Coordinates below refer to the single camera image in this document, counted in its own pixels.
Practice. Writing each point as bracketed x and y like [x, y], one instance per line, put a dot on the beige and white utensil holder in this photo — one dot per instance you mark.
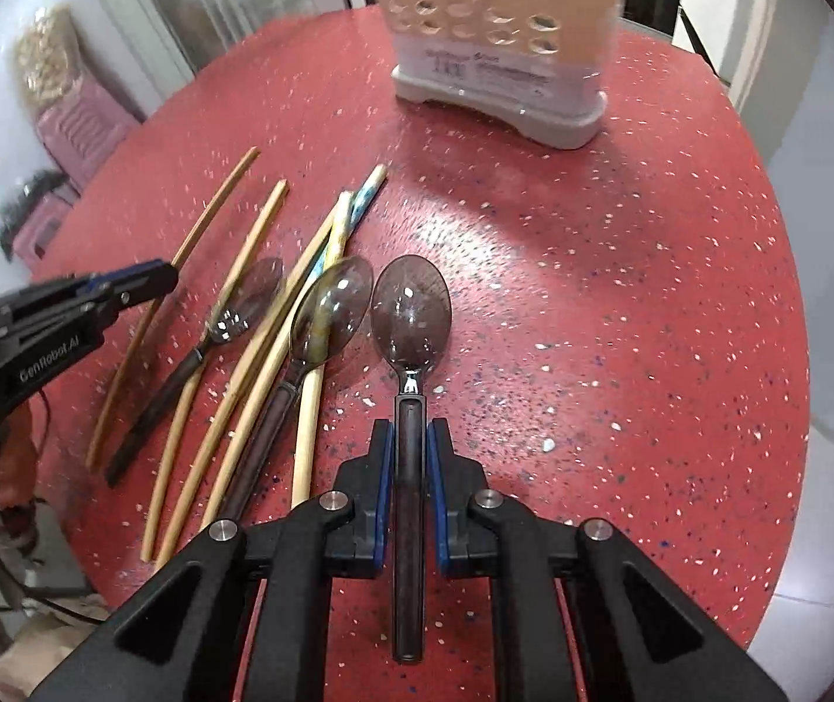
[504, 80]

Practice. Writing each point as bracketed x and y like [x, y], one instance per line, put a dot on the white fridge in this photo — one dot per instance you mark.
[724, 22]

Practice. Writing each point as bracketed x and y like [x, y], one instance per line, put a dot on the plain wooden chopstick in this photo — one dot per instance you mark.
[264, 223]
[223, 197]
[241, 387]

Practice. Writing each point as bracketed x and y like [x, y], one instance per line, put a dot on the yellow flower pattern chopstick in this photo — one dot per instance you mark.
[307, 439]

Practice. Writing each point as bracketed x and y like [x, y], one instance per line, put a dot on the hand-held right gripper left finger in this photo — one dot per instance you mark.
[385, 497]

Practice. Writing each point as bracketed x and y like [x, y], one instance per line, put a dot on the bag of white pieces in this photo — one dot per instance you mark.
[43, 62]

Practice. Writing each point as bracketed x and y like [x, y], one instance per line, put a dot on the pink ribbed plastic stool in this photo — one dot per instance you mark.
[87, 128]

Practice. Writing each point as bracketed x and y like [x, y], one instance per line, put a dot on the glass sliding door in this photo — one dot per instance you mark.
[234, 0]

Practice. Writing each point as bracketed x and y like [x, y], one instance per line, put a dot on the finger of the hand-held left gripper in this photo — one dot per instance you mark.
[58, 307]
[153, 274]

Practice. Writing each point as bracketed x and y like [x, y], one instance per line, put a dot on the small pink plastic stool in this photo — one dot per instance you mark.
[40, 227]

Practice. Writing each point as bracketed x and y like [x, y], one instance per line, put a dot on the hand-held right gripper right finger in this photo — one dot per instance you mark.
[437, 497]

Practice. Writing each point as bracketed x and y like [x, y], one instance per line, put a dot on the blue flower pattern chopstick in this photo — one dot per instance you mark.
[369, 194]

